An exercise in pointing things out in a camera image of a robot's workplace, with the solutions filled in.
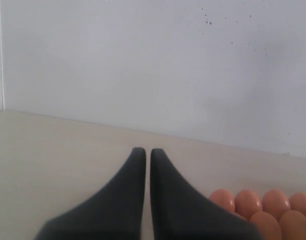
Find brown egg with line mark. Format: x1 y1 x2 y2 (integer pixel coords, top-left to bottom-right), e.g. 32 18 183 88
279 210 306 240

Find brown egg placed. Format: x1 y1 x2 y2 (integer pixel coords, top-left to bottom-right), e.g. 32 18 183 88
208 189 235 213
234 189 262 220
261 189 290 220
289 192 306 217

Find brown egg cluster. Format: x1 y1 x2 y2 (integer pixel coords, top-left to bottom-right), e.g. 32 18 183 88
230 212 247 221

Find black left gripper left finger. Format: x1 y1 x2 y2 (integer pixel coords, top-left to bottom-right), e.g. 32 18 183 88
35 147 146 240

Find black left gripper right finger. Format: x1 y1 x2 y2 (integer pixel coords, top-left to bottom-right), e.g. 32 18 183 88
150 148 263 240

